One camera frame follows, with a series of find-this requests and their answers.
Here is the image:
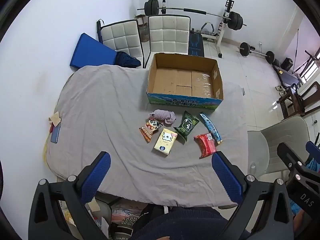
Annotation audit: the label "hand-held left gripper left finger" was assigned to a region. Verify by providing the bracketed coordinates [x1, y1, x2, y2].
[28, 151, 112, 240]

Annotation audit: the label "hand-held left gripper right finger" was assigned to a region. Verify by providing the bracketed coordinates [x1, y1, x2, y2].
[211, 151, 294, 240]

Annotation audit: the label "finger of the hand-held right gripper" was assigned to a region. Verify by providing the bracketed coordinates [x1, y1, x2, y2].
[305, 141, 320, 161]
[277, 142, 307, 182]

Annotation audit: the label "red snack packet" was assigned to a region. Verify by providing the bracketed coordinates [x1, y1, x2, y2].
[194, 133, 217, 159]

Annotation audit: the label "long blue snack packet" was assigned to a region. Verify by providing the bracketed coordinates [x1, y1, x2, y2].
[199, 112, 223, 145]

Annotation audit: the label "green wet wipes packet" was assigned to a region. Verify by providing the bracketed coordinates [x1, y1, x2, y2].
[173, 111, 200, 144]

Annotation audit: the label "panda print snack packet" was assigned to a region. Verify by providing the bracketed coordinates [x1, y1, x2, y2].
[139, 119, 163, 143]

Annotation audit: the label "yellow tissue pack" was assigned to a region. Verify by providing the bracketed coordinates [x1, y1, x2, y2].
[153, 128, 178, 157]

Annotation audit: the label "purple cloth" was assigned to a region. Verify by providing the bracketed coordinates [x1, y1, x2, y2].
[149, 109, 177, 126]

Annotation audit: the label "cardboard box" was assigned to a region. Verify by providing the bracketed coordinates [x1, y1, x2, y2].
[146, 52, 224, 110]

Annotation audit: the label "person's right forearm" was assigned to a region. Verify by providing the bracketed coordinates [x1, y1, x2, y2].
[287, 198, 308, 233]

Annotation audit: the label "beige plastic chair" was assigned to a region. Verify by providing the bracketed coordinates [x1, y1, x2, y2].
[247, 116, 311, 180]

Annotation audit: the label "pink plastic bag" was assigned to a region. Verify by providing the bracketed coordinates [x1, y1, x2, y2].
[111, 203, 142, 224]

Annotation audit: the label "dark wooden chair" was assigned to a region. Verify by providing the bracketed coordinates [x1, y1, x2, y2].
[276, 81, 320, 118]

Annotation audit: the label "grey table sheet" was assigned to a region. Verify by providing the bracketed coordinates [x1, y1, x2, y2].
[46, 65, 248, 208]

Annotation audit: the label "blue smartphone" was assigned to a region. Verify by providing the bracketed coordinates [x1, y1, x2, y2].
[50, 124, 62, 144]

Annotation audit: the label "person's dark trousers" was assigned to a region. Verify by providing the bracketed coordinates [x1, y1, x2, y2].
[131, 206, 251, 240]

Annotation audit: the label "beige paper scrap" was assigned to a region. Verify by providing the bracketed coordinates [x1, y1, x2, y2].
[48, 112, 62, 126]

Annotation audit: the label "black floor exercise machine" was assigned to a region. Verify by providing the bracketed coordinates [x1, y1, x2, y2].
[272, 64, 303, 87]

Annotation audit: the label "black speaker box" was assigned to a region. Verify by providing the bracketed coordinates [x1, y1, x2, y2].
[281, 58, 294, 71]

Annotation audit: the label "short barbell on floor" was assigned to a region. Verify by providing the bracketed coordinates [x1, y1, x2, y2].
[236, 42, 276, 64]

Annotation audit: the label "dark blue bag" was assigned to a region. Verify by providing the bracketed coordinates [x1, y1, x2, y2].
[115, 51, 141, 68]

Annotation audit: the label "blue foam mat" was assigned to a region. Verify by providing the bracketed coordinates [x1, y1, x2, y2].
[69, 33, 117, 70]

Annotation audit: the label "black weight bench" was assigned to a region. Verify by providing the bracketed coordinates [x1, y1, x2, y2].
[187, 29, 206, 57]

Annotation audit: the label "white padded chair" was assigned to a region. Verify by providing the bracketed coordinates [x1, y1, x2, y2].
[96, 19, 145, 68]
[145, 15, 191, 68]

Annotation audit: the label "white barbell rack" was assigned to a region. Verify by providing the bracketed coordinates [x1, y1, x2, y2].
[203, 0, 237, 58]

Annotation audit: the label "grey curved exercise bar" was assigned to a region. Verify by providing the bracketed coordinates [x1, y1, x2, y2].
[199, 21, 215, 35]

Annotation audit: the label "brown bucket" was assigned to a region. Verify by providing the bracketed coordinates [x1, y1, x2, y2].
[135, 14, 150, 43]

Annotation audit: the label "long barbell with black plates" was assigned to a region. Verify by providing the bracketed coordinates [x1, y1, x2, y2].
[137, 0, 247, 29]

